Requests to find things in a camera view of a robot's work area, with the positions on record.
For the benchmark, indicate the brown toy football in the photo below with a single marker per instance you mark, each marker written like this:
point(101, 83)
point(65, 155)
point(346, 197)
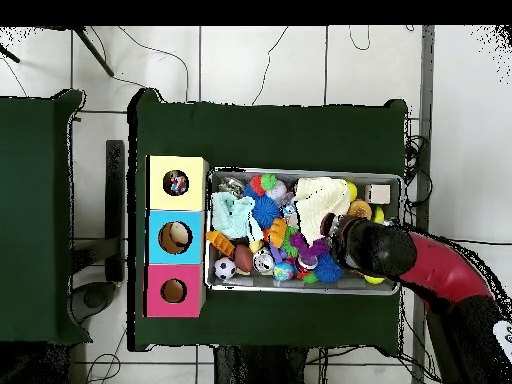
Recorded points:
point(244, 259)

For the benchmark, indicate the silver mesh bin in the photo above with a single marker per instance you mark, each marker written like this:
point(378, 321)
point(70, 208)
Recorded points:
point(248, 282)

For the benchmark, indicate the yellow ball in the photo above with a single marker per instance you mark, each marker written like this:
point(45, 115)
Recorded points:
point(374, 280)
point(352, 191)

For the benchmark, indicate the purple spiky rubber ball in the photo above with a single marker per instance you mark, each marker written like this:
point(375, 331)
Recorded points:
point(304, 246)

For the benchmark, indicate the dark green tablecloth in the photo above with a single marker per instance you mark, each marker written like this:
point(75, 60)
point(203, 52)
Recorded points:
point(280, 136)
point(36, 200)

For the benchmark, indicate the small colourful patterned cloth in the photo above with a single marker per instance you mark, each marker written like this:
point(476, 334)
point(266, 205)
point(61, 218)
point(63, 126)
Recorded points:
point(176, 183)

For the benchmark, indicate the grey round stand base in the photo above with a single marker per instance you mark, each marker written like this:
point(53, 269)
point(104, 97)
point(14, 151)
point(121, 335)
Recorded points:
point(94, 298)

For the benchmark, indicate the mint green cloth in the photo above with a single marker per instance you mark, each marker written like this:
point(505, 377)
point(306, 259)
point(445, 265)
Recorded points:
point(232, 216)

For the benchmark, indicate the long orange toy block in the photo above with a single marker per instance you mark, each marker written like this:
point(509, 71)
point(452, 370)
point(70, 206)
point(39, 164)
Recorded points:
point(220, 243)

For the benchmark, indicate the blue globe ball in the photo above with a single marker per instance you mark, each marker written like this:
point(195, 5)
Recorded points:
point(283, 272)

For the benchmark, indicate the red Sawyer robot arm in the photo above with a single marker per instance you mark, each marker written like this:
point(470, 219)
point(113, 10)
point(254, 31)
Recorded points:
point(440, 272)

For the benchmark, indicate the cream yellow cloth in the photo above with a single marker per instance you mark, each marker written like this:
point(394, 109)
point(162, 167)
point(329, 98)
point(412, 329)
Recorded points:
point(320, 200)

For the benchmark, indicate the blue spiky rubber ball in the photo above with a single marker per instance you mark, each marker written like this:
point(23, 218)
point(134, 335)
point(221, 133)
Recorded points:
point(328, 270)

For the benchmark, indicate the black tripod leg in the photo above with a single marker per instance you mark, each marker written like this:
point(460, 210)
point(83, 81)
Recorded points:
point(94, 51)
point(10, 55)

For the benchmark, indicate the black and white soccer ball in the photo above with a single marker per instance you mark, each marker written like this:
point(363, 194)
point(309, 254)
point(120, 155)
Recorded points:
point(225, 268)

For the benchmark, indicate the wooden box with three holes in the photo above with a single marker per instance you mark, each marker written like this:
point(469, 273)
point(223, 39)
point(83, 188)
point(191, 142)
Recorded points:
point(176, 248)

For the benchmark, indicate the wide orange studded block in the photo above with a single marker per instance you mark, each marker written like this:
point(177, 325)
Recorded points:
point(278, 232)

